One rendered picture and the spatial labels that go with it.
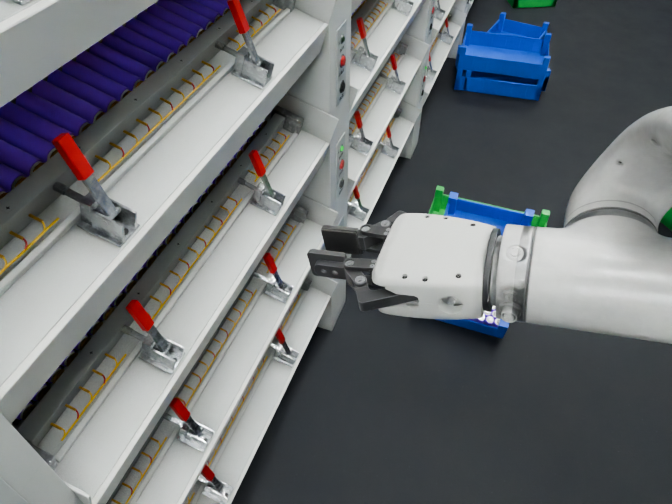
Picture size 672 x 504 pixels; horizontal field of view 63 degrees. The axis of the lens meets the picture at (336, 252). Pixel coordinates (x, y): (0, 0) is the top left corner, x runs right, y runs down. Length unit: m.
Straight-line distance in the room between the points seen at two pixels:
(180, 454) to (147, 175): 0.40
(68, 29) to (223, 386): 0.56
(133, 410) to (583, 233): 0.46
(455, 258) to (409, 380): 0.75
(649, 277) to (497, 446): 0.76
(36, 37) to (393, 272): 0.31
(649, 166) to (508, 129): 1.47
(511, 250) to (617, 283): 0.08
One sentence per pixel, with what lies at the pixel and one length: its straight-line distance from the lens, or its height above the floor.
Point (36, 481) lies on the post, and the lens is 0.50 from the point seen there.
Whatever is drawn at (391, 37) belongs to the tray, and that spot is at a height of 0.52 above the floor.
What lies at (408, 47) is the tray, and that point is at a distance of 1.58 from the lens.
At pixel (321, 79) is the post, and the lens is 0.85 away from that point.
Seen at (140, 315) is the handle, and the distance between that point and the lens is 0.58.
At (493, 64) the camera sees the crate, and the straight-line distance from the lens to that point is 2.08.
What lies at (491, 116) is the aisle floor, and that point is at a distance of 2.01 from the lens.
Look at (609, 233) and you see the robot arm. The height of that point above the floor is 0.73.
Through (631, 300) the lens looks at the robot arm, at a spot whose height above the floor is 0.71.
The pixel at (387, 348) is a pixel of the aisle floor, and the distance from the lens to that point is 1.25.
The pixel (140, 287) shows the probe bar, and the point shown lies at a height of 0.57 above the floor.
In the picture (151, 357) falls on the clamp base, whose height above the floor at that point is 0.53.
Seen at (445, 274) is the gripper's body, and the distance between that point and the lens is 0.48.
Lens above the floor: 1.03
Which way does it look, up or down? 46 degrees down
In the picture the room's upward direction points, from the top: straight up
